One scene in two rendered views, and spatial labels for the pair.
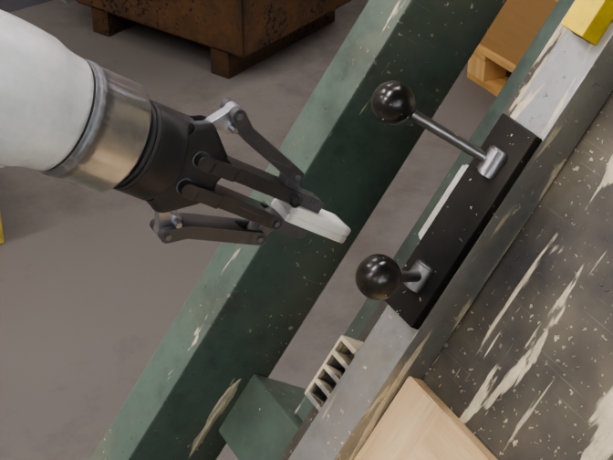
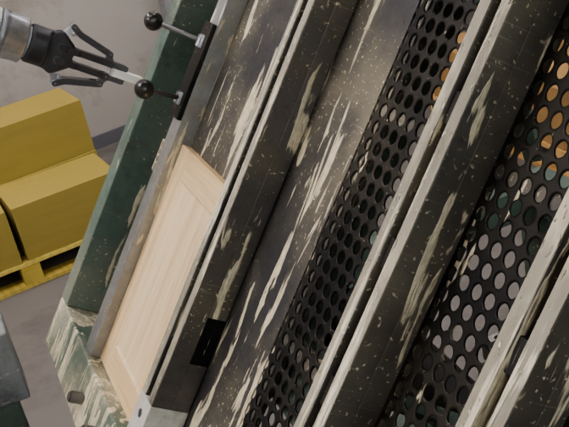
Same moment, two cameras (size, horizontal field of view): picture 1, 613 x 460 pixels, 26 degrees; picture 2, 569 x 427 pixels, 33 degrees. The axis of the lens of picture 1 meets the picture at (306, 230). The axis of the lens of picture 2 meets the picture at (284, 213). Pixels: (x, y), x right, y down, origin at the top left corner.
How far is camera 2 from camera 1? 102 cm
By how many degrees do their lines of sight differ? 12
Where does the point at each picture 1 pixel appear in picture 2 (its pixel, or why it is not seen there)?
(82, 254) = not seen: hidden behind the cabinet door
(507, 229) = (212, 69)
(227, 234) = (83, 81)
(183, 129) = (48, 32)
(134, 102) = (22, 20)
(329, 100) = (160, 42)
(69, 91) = not seen: outside the picture
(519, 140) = (208, 28)
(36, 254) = not seen: hidden behind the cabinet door
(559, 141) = (227, 26)
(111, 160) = (13, 43)
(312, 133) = (155, 59)
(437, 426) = (189, 158)
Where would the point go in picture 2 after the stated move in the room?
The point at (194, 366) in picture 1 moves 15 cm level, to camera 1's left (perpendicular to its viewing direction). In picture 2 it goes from (118, 177) to (56, 186)
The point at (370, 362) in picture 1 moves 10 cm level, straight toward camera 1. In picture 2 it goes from (168, 142) to (153, 163)
